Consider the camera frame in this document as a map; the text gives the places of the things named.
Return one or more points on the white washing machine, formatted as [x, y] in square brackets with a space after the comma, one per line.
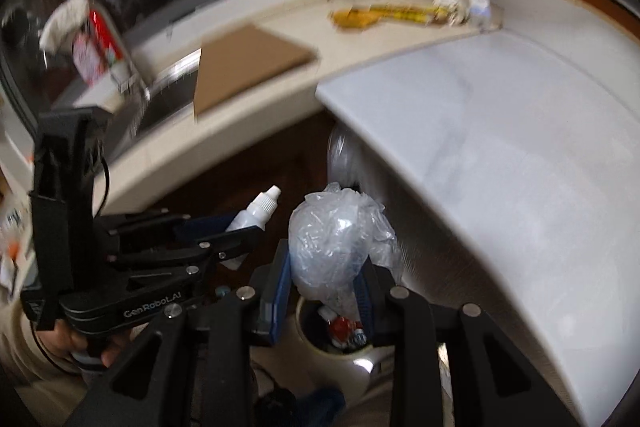
[535, 165]

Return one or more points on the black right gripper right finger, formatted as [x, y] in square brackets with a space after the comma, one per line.
[492, 382]

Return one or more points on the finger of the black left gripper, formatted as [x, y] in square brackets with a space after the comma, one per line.
[156, 223]
[190, 247]

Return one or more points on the white cloth on faucet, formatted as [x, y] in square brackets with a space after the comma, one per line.
[62, 25]

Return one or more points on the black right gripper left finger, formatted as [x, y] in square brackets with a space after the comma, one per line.
[191, 366]

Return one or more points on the person's left hand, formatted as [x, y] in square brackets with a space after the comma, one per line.
[63, 340]

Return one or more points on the small white blue carton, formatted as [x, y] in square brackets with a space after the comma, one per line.
[480, 14]

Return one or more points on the clear plastic bag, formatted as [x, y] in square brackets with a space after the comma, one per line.
[330, 236]

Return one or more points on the red snack wrapper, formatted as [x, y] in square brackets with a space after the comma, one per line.
[344, 334]

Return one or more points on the small white plastic bottle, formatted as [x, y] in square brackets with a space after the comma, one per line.
[258, 213]

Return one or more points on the steel kitchen sink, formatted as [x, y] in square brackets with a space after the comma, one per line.
[171, 93]

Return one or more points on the white round trash bin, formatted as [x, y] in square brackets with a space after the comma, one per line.
[305, 360]

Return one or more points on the brown cardboard sheet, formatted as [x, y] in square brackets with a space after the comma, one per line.
[240, 60]

